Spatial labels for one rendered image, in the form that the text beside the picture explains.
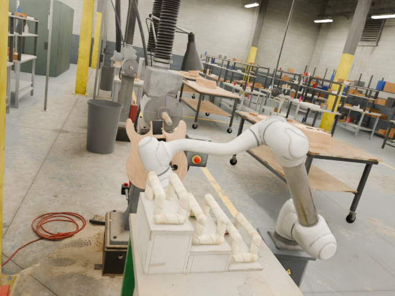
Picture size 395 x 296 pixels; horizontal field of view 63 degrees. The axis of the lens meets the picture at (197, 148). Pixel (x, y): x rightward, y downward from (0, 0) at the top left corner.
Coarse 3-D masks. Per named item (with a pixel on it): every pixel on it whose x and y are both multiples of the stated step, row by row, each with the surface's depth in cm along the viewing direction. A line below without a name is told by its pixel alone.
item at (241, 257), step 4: (232, 256) 119; (236, 256) 119; (240, 256) 119; (244, 256) 120; (248, 256) 120; (252, 256) 121; (256, 256) 122; (232, 260) 119; (236, 260) 119; (240, 260) 119; (244, 260) 120; (248, 260) 120; (252, 260) 121; (256, 260) 122
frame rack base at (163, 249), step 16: (144, 208) 114; (176, 208) 118; (144, 224) 111; (160, 224) 105; (176, 224) 107; (144, 240) 109; (160, 240) 103; (176, 240) 105; (144, 256) 106; (160, 256) 105; (176, 256) 107; (144, 272) 105; (160, 272) 107; (176, 272) 109
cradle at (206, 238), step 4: (200, 236) 112; (204, 236) 112; (208, 236) 113; (212, 236) 113; (216, 236) 114; (220, 236) 114; (196, 240) 111; (200, 240) 111; (204, 240) 111; (208, 240) 112; (212, 240) 112; (216, 240) 113; (220, 240) 113; (224, 240) 115
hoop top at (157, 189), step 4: (152, 172) 118; (148, 176) 117; (152, 176) 115; (156, 176) 115; (152, 180) 112; (156, 180) 111; (152, 184) 110; (156, 184) 108; (160, 184) 110; (152, 188) 109; (156, 188) 106; (160, 188) 106; (156, 192) 104; (160, 192) 103; (164, 192) 105; (156, 196) 103; (160, 196) 102; (164, 196) 103
